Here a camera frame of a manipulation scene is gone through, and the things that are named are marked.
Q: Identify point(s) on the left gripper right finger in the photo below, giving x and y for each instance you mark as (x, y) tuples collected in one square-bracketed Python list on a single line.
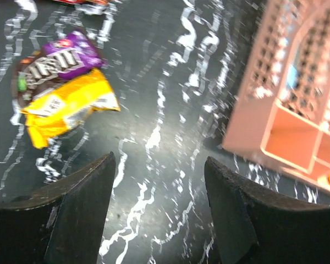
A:
[(254, 224)]

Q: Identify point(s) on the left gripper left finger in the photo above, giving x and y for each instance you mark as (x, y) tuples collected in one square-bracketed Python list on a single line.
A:
[(62, 222)]

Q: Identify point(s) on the yellow snack packet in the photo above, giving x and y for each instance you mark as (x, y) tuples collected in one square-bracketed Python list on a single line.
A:
[(68, 106)]

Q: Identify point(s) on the purple brown candy packet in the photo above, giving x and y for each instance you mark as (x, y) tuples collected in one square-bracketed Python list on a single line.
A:
[(53, 65)]

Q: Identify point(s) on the red cookie snack bag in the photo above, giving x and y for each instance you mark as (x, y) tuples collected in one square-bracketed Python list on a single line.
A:
[(95, 2)]

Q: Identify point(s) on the pink desk organizer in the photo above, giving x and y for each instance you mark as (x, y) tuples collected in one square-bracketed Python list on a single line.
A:
[(281, 119)]

